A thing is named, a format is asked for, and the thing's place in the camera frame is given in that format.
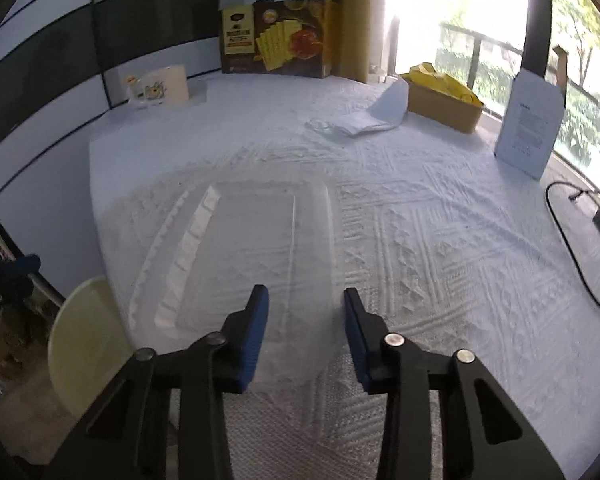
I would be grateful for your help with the round pale yellow stool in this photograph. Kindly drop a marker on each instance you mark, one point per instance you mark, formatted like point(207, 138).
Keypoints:
point(87, 350)

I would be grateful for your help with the brown cracker box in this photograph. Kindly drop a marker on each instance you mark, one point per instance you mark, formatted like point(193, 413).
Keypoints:
point(280, 35)

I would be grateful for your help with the pile of yellow packets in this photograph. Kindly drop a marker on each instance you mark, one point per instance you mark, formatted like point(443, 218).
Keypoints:
point(440, 82)

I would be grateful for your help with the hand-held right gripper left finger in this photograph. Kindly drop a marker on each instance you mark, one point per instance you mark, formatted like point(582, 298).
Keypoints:
point(252, 330)

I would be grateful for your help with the balcony railing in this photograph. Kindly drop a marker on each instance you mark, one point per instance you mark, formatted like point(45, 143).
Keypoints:
point(480, 50)

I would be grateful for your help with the white textured tablecloth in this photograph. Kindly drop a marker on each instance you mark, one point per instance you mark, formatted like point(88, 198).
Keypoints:
point(455, 240)

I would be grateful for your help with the black window frame post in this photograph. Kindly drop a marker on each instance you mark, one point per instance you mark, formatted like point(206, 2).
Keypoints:
point(536, 15)

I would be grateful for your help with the clear plastic sheet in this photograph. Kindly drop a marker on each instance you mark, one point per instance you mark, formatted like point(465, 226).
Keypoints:
point(250, 230)

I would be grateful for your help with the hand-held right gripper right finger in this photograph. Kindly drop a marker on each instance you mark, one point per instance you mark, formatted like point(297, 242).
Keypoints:
point(356, 330)

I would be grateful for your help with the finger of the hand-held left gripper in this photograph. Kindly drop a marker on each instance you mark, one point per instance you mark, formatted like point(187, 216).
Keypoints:
point(20, 267)

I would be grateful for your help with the white cartoon mug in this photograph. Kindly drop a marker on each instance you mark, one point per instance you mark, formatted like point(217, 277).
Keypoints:
point(167, 85)

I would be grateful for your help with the yellow curtain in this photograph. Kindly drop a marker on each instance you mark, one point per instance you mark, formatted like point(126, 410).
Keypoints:
point(362, 20)

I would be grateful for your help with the brown cardboard box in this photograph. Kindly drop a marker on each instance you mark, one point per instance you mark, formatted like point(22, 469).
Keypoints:
point(445, 110)

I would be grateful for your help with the folded clear plastic bag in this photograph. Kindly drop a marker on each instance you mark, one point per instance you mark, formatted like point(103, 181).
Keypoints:
point(375, 115)

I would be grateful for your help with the white paper sign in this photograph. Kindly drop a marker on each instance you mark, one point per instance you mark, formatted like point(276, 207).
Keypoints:
point(530, 125)

